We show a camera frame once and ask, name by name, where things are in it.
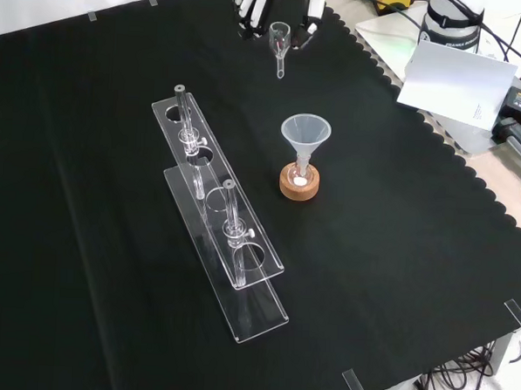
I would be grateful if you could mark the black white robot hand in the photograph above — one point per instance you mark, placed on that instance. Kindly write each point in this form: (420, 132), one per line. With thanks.
(255, 7)

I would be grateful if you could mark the clear glass weighing funnel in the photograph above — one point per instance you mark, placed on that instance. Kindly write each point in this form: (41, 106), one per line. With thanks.
(279, 41)

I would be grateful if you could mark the translucent plastic funnel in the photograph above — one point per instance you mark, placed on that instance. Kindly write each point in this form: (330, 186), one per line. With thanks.
(306, 136)

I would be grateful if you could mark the clear acrylic funnel stand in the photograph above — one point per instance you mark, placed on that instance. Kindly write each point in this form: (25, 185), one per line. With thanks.
(260, 317)

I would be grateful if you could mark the clear cloth clip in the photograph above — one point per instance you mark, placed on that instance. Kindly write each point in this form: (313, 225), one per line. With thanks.
(152, 0)
(354, 385)
(517, 313)
(92, 16)

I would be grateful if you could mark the pale board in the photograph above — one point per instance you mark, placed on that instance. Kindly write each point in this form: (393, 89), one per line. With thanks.
(382, 31)

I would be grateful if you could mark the round-bottom glass flask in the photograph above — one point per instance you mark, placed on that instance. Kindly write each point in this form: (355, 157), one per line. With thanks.
(299, 179)

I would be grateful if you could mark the white paper card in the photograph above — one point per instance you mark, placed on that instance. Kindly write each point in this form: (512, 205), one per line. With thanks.
(454, 83)

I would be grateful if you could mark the black cloth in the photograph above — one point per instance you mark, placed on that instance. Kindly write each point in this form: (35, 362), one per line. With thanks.
(370, 262)

